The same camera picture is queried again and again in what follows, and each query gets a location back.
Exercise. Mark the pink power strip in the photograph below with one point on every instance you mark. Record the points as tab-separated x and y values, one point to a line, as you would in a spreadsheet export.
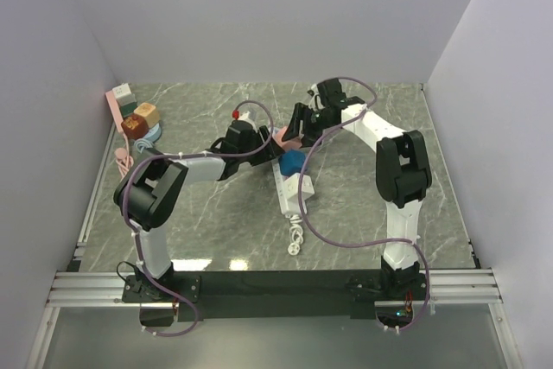
115	111

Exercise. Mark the white cube adapter on pink strip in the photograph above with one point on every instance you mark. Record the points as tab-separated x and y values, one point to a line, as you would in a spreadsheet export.
123	94

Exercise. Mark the brown wooden cube adapter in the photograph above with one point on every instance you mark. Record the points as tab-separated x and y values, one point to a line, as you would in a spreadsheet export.
134	126

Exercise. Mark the light blue round adapter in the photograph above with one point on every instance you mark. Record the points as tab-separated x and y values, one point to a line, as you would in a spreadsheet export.
154	133

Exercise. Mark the dark green cube adapter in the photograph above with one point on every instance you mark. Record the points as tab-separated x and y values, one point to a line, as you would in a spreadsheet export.
127	109

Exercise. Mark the white power strip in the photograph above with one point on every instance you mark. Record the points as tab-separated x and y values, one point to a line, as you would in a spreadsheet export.
288	208

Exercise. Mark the pink cube plug adapter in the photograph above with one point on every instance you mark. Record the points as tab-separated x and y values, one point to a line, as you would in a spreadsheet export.
287	141

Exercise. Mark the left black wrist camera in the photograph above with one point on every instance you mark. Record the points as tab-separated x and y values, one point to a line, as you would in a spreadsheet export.
241	135

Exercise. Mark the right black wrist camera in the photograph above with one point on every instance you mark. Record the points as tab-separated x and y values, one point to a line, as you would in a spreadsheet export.
330	92

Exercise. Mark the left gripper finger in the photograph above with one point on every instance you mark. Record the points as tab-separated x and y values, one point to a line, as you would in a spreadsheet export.
259	159
270	146

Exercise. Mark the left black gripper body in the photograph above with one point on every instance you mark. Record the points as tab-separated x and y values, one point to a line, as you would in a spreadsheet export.
263	150

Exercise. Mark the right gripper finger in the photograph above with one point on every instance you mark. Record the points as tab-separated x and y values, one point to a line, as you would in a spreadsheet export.
294	127
310	136

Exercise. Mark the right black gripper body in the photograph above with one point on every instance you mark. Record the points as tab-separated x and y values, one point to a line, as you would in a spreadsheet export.
317	120

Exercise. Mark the white cube plug adapter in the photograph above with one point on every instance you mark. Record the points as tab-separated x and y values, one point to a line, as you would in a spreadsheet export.
298	187

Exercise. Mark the tan wooden cube adapter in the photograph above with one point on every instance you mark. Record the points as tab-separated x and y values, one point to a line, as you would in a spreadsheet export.
149	113

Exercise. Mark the blue cube plug adapter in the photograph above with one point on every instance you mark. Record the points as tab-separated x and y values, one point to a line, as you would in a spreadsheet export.
291	162

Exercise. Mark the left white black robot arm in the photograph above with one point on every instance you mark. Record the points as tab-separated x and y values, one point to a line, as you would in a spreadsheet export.
148	193

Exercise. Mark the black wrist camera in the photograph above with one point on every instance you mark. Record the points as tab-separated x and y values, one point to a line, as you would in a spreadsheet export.
330	92
241	135

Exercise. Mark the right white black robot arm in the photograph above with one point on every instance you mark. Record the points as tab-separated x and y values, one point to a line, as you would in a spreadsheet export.
402	174

